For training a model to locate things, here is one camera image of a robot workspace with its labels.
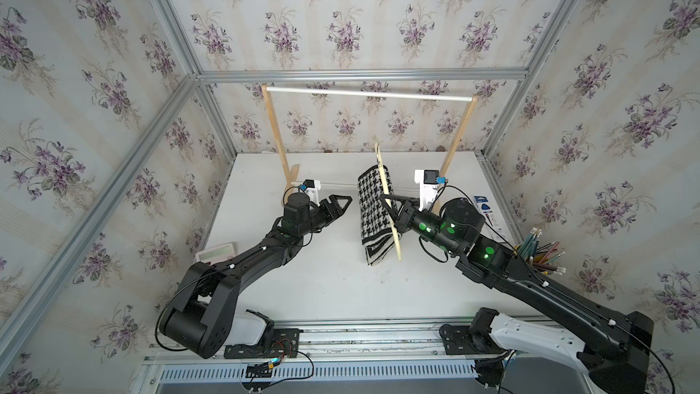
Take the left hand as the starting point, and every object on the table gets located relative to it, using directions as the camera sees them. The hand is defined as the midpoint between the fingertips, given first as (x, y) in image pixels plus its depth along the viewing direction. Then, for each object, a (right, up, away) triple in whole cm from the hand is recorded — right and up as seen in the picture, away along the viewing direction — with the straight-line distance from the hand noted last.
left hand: (352, 207), depth 81 cm
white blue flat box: (+50, -3, +18) cm, 53 cm away
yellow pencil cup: (+56, -14, -3) cm, 57 cm away
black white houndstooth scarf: (+7, -6, -10) cm, 13 cm away
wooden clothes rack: (+33, +17, +6) cm, 37 cm away
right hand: (+7, +4, -18) cm, 20 cm away
